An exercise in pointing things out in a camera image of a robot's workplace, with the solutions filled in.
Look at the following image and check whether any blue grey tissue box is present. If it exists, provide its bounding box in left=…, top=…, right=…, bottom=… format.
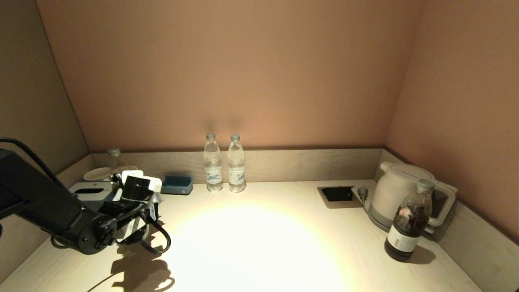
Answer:
left=68, top=182, right=123, bottom=212

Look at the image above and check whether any white ceramic cup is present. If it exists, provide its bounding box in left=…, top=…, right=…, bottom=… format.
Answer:
left=84, top=167, right=112, bottom=182

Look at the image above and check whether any dark drink bottle patterned label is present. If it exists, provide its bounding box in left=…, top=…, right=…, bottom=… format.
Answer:
left=107, top=148, right=139, bottom=181

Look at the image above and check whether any small blue tray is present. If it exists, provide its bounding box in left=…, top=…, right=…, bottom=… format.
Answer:
left=161, top=175, right=194, bottom=195

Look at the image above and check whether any clear water bottle blue label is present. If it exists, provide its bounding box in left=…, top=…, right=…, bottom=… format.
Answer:
left=204, top=133, right=224, bottom=192
left=227, top=134, right=247, bottom=193

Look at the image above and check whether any recessed black power socket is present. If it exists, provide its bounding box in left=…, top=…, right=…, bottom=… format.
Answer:
left=317, top=186, right=363, bottom=209

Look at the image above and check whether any white electric kettle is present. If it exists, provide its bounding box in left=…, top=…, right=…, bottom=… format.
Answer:
left=370, top=162, right=457, bottom=234

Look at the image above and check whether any dark drink bottle white label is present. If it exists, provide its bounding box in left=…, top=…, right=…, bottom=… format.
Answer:
left=384, top=179, right=435, bottom=261

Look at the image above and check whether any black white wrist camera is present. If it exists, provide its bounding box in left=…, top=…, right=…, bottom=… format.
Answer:
left=120, top=170, right=163, bottom=202

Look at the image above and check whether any black braided cable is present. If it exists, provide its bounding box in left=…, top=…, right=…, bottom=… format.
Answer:
left=136, top=215, right=172, bottom=255

